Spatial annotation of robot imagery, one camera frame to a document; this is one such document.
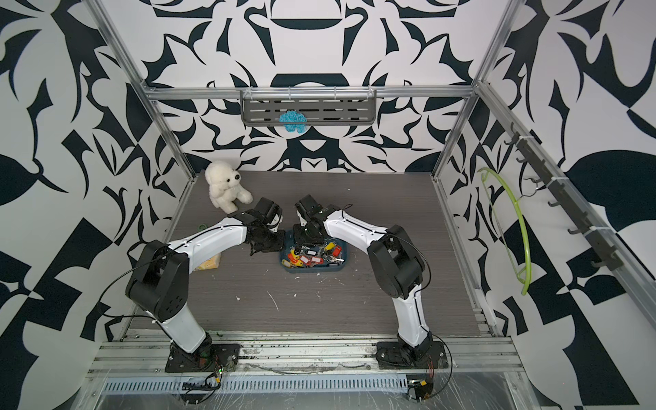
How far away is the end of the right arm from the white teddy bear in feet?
1.09

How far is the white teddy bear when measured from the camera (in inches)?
37.8

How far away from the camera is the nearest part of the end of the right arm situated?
→ 0.69m
